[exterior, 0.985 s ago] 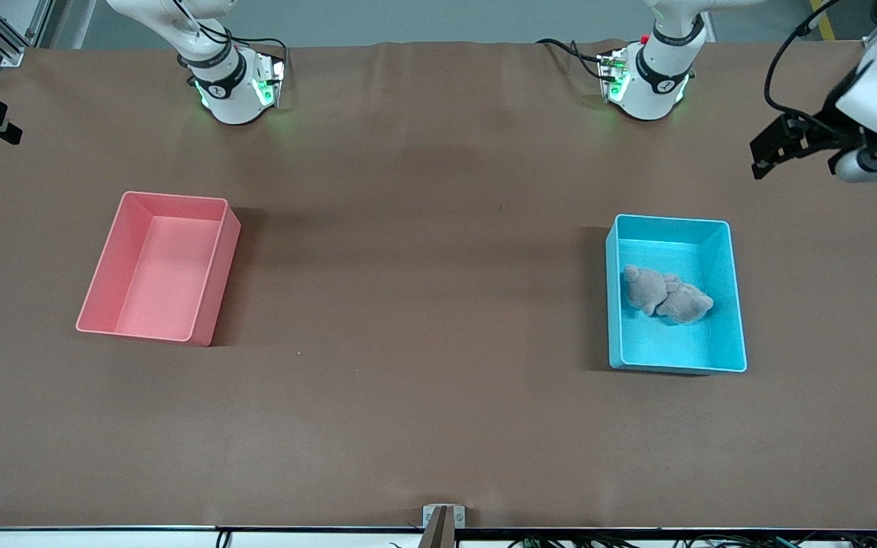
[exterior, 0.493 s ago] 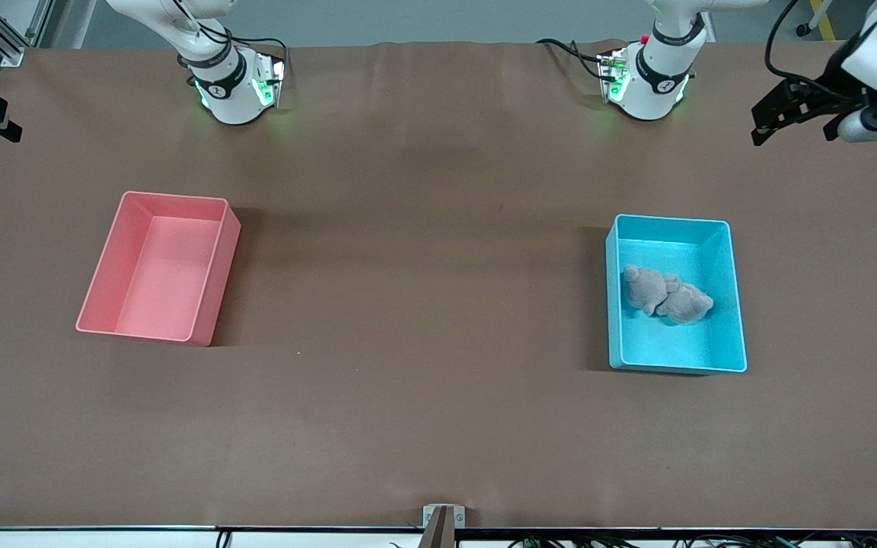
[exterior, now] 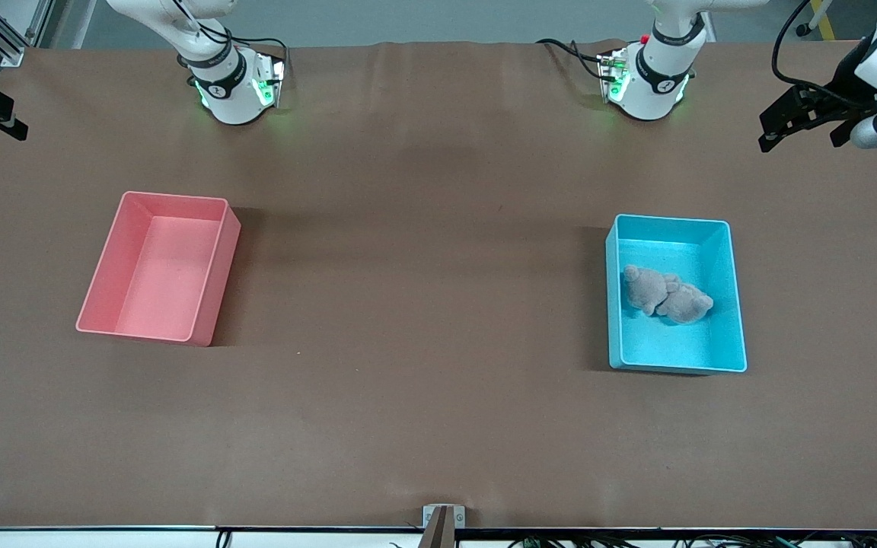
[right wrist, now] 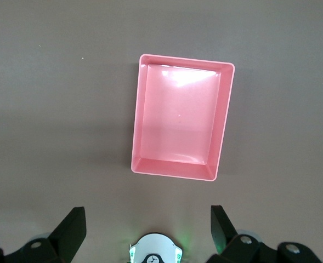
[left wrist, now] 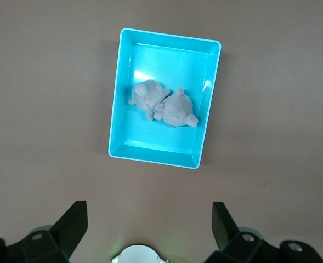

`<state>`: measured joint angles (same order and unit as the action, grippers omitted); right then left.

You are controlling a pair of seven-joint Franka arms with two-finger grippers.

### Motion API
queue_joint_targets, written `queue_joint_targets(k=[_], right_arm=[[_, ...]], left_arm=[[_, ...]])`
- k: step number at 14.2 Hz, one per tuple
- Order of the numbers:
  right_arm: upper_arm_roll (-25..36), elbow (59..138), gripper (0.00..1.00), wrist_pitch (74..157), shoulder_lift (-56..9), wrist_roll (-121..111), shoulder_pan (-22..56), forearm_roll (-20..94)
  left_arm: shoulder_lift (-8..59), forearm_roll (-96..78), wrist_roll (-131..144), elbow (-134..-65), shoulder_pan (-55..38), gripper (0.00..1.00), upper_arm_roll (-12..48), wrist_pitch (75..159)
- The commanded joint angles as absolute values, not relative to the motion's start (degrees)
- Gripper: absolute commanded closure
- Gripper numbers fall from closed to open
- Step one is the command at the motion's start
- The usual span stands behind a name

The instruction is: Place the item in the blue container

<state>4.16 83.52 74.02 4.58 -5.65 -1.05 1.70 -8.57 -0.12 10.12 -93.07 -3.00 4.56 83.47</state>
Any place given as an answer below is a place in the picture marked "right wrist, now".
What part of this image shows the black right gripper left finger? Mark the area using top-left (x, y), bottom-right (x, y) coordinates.
top-left (0, 207), bottom-right (87, 263)

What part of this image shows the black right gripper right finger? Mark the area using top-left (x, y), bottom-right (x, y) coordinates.
top-left (207, 205), bottom-right (320, 263)

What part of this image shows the pink plastic box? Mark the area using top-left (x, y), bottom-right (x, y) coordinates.
top-left (130, 53), bottom-right (236, 183)

